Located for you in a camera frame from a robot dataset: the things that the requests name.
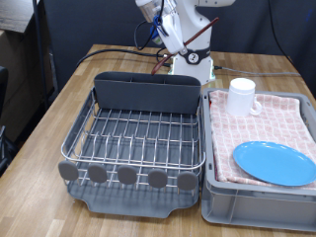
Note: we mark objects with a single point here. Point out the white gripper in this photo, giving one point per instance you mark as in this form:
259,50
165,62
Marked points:
173,29

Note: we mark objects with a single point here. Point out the reddish brown wooden spoon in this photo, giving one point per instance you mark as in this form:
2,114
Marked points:
200,32

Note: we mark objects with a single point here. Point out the blue plate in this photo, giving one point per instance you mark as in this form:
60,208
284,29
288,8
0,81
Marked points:
276,163

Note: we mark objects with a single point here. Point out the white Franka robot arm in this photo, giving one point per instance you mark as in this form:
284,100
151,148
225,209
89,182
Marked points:
194,29

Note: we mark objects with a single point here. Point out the pink checked dish cloth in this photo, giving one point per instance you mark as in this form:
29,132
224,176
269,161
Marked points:
279,121

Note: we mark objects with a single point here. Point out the dark grey dish rack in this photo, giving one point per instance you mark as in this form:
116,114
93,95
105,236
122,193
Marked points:
131,205

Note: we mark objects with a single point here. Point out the dark grey cutlery holder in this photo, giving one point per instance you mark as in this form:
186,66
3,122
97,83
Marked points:
148,95

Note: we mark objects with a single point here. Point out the white mug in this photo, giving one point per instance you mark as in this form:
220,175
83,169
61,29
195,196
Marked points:
240,98

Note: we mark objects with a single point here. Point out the black backdrop panel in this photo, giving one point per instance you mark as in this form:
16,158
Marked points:
98,23

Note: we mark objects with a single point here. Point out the brown cardboard box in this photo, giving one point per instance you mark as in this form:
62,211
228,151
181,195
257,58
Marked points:
19,82

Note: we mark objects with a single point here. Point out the grey plastic crate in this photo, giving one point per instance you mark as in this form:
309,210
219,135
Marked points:
256,207

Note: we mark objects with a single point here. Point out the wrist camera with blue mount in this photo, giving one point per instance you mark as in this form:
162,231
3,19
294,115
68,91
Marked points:
155,33

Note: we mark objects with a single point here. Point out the black metal post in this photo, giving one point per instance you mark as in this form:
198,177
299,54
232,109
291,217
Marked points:
39,49

